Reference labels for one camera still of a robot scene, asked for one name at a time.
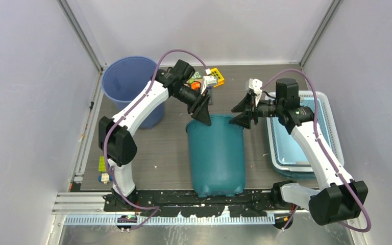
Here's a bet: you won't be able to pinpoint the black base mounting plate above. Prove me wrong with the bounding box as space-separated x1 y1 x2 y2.
103 189 295 218

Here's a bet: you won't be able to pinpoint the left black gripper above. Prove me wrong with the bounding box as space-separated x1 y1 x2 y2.
173 85 212 126

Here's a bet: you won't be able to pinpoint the light blue inner basket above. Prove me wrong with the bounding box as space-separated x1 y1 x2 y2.
267 98 331 167

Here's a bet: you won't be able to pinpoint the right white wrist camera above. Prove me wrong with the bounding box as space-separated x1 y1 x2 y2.
246 78 263 107

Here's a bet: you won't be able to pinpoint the teal plastic bucket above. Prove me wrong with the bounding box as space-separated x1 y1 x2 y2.
185 114 246 198

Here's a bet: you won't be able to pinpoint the yellow grid toy block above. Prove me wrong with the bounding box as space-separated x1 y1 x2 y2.
210 67 225 87

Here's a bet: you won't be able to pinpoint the orange horseshoe toy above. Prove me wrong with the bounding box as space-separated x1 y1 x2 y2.
190 81 201 91

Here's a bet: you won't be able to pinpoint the toy train blocks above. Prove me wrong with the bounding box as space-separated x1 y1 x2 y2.
98 156 113 184

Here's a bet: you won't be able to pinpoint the white plastic basket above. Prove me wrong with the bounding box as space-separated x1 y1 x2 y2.
265 91 345 179

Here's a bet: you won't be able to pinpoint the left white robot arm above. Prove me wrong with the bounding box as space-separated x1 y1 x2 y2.
99 60 217 211

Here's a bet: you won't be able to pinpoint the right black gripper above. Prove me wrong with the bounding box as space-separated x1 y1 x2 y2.
229 91 283 129

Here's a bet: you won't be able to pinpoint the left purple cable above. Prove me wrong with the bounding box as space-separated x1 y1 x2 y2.
103 50 211 231

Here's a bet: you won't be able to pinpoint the green patterned toy tile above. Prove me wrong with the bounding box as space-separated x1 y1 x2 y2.
190 71 202 81

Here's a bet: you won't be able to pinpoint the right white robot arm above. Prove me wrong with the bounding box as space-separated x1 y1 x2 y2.
229 79 369 226

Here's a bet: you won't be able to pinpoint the blue plastic bucket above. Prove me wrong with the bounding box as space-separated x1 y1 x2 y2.
102 56 157 111

